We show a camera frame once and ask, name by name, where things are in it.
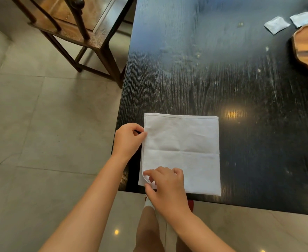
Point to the person's left hand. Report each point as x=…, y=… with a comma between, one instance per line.
x=127, y=141

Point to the person's right hand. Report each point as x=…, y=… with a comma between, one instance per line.
x=169, y=191

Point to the white cloth napkin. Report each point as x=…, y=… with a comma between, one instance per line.
x=185, y=144

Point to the white sachet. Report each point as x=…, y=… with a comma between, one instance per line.
x=303, y=19
x=277, y=25

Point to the person's left forearm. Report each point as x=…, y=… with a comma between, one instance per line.
x=85, y=207

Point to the person's right forearm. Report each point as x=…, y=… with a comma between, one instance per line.
x=201, y=236

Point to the person's left white sock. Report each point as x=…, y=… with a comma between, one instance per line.
x=148, y=204

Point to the person's right red shoe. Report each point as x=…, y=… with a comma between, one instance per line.
x=191, y=205

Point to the person's left leg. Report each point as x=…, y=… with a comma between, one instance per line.
x=147, y=230

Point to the dark wooden armchair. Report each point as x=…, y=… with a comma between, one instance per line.
x=91, y=13

